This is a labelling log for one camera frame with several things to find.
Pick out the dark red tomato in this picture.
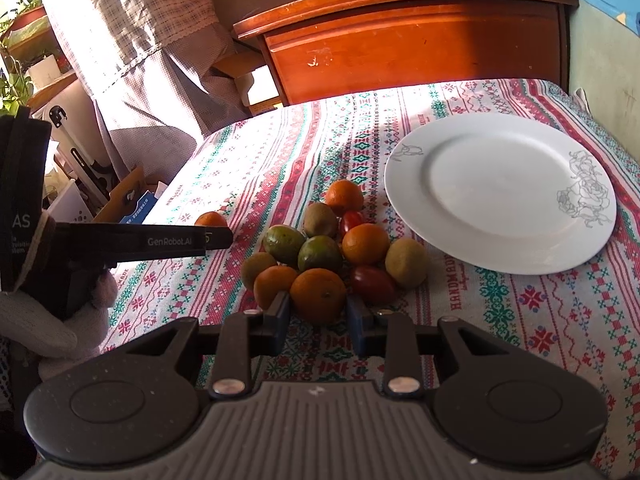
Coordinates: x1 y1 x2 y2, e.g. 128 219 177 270
349 266 396 307

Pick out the small orange front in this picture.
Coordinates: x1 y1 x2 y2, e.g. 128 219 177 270
253 266 298 310

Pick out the small orange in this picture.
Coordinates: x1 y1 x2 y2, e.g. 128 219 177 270
253 266 298 310
324 179 364 217
342 223 390 266

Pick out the yellow-brown kiwi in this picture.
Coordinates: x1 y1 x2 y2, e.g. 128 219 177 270
385 237 428 288

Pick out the green lime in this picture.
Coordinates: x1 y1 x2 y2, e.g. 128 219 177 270
297 235 343 272
262 224 306 268

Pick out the large orange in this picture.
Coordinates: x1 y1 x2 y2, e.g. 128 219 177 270
194 211 228 226

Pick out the red cherry tomato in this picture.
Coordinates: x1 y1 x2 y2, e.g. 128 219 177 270
338 210 366 238

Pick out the white gloved hand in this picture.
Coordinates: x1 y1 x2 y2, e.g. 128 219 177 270
0 211 120 380

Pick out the blue white carton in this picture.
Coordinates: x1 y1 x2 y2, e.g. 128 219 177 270
119 191 157 224

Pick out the potted green plant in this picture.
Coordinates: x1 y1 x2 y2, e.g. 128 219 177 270
1 0 42 116

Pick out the white ceramic plate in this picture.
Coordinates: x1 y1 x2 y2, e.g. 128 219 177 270
384 113 617 275

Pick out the patterned woven tablecloth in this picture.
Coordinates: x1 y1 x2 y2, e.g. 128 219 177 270
98 78 640 479

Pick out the checked curtain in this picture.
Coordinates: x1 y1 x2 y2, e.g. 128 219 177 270
42 0 247 183

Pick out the wooden cabinet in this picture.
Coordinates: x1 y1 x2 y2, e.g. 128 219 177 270
233 0 578 105

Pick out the white appliance with black handle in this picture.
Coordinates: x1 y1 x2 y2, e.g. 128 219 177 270
42 81 118 207

